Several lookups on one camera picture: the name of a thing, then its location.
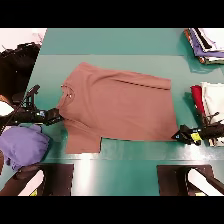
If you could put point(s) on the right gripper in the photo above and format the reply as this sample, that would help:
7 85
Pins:
186 134

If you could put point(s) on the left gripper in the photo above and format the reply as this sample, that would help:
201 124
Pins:
52 116

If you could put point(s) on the dusty pink T-shirt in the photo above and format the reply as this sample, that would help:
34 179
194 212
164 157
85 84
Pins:
123 106

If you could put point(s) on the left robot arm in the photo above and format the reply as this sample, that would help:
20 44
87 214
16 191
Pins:
20 116

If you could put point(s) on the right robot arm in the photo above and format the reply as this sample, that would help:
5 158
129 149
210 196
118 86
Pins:
213 131

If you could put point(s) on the red garment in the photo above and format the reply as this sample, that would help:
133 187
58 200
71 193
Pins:
197 98

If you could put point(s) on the purple garment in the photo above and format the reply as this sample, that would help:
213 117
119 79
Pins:
206 52
23 145

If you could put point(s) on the orange patterned garment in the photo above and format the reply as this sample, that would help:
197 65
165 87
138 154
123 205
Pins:
208 60

